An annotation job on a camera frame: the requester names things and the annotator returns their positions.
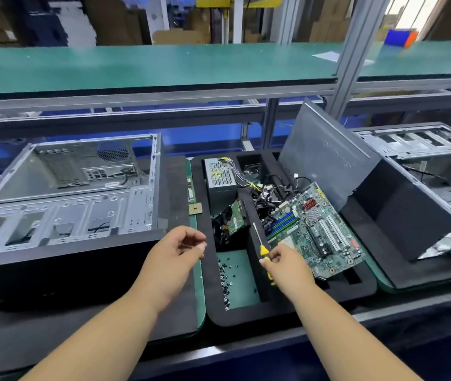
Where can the person's left thumb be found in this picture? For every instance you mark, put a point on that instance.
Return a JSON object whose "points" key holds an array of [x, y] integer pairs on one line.
{"points": [[194, 250]]}

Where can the person's right hand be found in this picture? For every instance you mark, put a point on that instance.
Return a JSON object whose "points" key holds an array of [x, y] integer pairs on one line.
{"points": [[289, 269]]}

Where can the white paper sheet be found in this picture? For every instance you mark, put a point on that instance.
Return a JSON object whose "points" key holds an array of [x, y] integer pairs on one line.
{"points": [[338, 57]]}

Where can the person's left hand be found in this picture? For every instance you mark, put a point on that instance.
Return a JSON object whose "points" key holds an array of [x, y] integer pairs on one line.
{"points": [[170, 257]]}

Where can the person's right thumb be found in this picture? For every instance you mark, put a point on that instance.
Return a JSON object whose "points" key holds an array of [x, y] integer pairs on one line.
{"points": [[268, 264]]}

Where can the square processor chip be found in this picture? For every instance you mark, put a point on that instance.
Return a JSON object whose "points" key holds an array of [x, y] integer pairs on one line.
{"points": [[195, 208]]}

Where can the open black computer case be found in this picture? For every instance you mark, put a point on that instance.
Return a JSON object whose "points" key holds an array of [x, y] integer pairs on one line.
{"points": [[66, 202], [424, 186]]}

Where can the person's left forearm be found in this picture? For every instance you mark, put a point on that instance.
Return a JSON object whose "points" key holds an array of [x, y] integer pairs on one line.
{"points": [[94, 341]]}

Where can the green memory stick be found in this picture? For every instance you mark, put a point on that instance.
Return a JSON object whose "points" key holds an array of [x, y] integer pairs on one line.
{"points": [[189, 185]]}

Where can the green computer motherboard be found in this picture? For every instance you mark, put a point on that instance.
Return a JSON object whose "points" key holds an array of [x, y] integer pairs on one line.
{"points": [[320, 234]]}

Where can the grey power supply unit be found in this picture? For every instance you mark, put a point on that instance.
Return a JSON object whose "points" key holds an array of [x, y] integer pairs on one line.
{"points": [[220, 182]]}

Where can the person's right forearm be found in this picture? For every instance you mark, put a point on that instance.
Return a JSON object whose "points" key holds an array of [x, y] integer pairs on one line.
{"points": [[340, 337]]}

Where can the black foam sorting tray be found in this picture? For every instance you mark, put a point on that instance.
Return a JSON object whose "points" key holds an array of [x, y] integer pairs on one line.
{"points": [[249, 297]]}

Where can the pile of black screws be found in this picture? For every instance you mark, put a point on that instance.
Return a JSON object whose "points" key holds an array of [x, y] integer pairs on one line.
{"points": [[225, 281]]}

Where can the aluminium frame post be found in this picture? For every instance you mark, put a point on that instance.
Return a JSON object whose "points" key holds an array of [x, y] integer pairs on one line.
{"points": [[358, 51]]}

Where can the black computer side panel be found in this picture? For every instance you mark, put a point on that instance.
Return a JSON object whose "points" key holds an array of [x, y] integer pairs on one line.
{"points": [[324, 154]]}

